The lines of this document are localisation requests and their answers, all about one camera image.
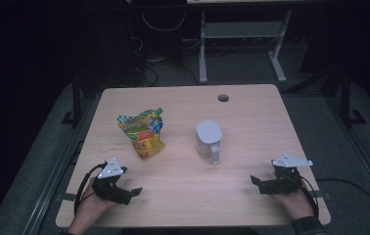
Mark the white lidded container with handle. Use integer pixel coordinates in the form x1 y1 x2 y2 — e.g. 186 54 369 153
195 119 224 165

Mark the black floor cable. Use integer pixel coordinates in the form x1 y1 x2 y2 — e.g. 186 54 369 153
316 178 370 214

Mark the person's left hand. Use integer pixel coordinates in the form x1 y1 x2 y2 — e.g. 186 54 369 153
71 177 119 229

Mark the tangle of black floor cables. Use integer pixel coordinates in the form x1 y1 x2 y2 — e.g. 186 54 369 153
135 35 201 88

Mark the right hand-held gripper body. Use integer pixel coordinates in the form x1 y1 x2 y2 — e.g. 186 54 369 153
258 153 314 196

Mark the person's right hand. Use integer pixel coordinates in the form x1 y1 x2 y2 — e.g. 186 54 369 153
272 187 315 220

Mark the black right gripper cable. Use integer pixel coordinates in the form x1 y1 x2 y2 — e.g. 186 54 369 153
290 175 320 218

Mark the black metal stand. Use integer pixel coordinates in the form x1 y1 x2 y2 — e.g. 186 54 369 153
60 73 83 129
335 69 367 127

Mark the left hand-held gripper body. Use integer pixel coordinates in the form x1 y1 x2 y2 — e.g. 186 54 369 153
91 158 132 206

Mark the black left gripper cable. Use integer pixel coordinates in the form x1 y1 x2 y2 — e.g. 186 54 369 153
73 162 109 215

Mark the yellow green spouted refill pouch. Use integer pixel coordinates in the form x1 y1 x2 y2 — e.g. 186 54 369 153
116 107 166 161

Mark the white hanging cable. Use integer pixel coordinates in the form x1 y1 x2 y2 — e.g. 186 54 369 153
141 12 188 32

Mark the grey metal desk frame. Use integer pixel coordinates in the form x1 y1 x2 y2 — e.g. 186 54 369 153
198 9 294 84

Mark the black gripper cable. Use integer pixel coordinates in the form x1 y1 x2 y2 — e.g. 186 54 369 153
290 175 320 218
73 162 109 215

